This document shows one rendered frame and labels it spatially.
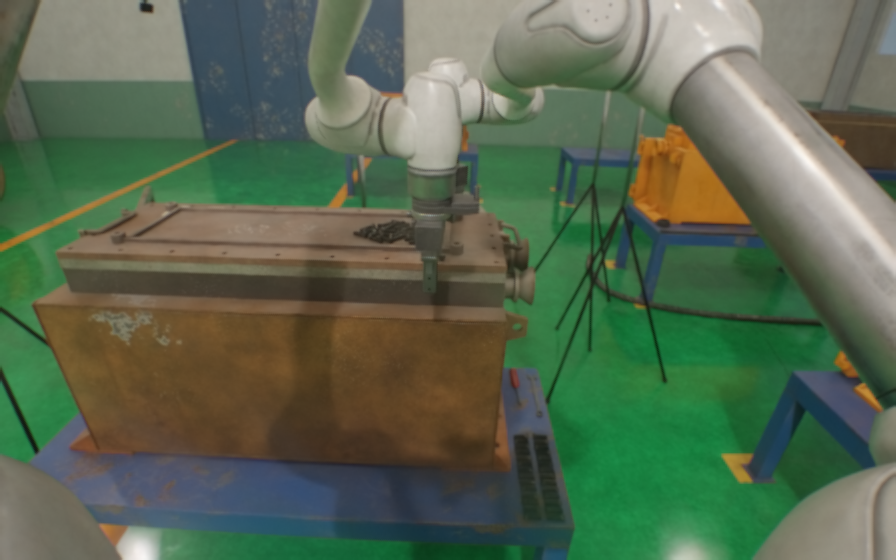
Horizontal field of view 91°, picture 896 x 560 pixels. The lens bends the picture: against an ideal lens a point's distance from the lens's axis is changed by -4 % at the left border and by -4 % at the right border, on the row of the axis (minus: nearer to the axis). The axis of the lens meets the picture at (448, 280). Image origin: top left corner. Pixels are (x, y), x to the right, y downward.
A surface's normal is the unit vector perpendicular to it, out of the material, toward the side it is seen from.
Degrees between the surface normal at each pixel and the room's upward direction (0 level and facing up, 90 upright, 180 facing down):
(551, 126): 90
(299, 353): 90
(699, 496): 0
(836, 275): 82
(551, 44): 113
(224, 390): 90
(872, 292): 69
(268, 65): 90
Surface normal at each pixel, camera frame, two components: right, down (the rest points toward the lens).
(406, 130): -0.39, 0.40
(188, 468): 0.03, -0.89
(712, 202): 0.00, 0.46
